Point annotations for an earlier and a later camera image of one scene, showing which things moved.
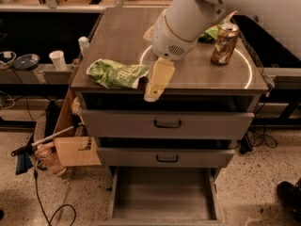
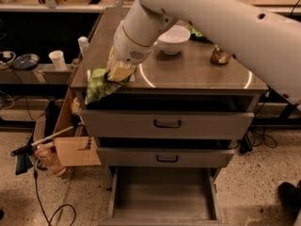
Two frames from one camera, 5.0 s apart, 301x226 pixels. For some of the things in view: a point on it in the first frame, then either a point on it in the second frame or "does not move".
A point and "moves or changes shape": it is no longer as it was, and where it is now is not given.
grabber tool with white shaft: [32, 145] does not move
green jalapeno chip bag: [112, 73] moves or changes shape
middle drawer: [165, 157] does not move
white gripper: [167, 41] to [128, 48]
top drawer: [120, 124] does not move
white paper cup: [58, 58] does not move
